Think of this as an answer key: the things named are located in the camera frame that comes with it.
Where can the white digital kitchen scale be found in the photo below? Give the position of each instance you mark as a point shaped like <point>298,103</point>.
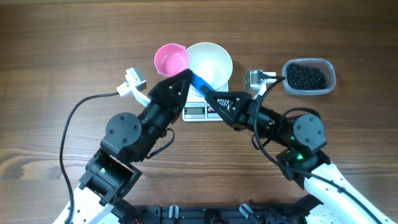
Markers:
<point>197,109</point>

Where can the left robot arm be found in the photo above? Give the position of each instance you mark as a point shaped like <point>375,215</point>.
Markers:
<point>129,138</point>

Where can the pink scoop blue handle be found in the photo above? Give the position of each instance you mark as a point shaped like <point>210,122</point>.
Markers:
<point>171,59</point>

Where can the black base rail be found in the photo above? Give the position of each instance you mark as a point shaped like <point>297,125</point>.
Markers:
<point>267,214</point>

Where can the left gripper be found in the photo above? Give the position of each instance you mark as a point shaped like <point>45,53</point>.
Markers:
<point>166,97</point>

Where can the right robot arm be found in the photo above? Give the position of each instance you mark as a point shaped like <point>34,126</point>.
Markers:
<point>331,198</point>

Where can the black beans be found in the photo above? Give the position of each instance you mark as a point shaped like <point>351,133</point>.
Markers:
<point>302,77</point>

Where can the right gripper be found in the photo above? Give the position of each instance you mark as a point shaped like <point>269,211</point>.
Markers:
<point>242,102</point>

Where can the white bowl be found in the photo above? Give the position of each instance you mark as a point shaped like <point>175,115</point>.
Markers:
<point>210,62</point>

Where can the clear plastic container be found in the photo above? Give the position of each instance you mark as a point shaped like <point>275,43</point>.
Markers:
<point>323,65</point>

